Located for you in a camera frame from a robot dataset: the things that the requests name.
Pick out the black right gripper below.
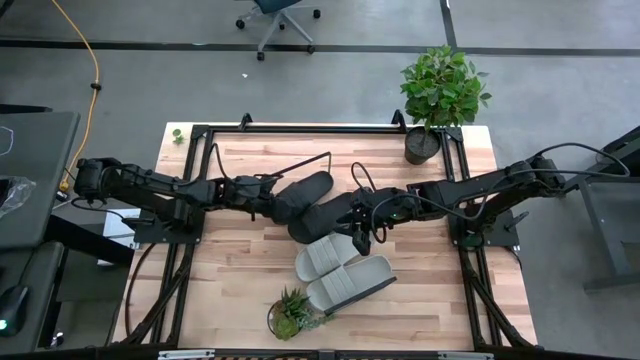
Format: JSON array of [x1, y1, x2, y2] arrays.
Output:
[[335, 187, 417, 231]]

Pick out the black foam slide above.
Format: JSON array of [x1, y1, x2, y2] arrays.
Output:
[[288, 192, 357, 245], [272, 171, 335, 226]]

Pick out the grey foam slide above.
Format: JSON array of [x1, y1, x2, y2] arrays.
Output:
[[293, 232, 362, 284], [305, 253, 398, 315]]

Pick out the spiky green succulent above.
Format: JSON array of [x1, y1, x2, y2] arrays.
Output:
[[278, 285, 312, 321]]

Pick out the dark round plant pot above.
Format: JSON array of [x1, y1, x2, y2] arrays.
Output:
[[403, 125, 443, 166]]

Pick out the black succulent pot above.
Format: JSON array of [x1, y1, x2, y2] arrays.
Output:
[[266, 298, 306, 343]]

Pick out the pale green bead succulent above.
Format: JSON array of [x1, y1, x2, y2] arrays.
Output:
[[269, 312, 337, 343]]

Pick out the leafy green plant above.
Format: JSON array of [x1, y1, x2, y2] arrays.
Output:
[[399, 44, 494, 132]]

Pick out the silver aluminium extrusion piece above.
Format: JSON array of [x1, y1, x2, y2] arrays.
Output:
[[437, 351, 495, 360], [157, 349, 216, 360]]

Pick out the office chair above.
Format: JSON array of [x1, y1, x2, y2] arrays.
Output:
[[234, 0, 322, 62]]

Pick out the dark grey desk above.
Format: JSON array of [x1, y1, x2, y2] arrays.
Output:
[[0, 110, 81, 251]]

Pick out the clear plastic bag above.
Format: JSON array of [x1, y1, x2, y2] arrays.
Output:
[[0, 175, 37, 219]]

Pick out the black computer mouse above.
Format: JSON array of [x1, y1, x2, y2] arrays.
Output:
[[0, 284, 30, 337]]

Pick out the black right arm cable loop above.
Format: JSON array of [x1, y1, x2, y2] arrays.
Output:
[[349, 161, 380, 194]]

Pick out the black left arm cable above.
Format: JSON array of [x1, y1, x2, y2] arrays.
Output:
[[208, 142, 226, 184]]

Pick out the black aluminium rig frame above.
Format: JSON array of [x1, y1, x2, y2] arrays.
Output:
[[112, 109, 539, 360]]

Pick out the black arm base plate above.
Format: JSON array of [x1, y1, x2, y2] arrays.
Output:
[[448, 209, 521, 250], [132, 207, 206, 246]]

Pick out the yellow cable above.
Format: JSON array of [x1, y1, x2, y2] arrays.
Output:
[[49, 0, 102, 194]]

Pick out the long black right arm cable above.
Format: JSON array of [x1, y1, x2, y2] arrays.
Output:
[[414, 142, 631, 224]]

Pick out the black metal desk frame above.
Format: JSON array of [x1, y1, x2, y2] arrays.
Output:
[[564, 124, 640, 294]]

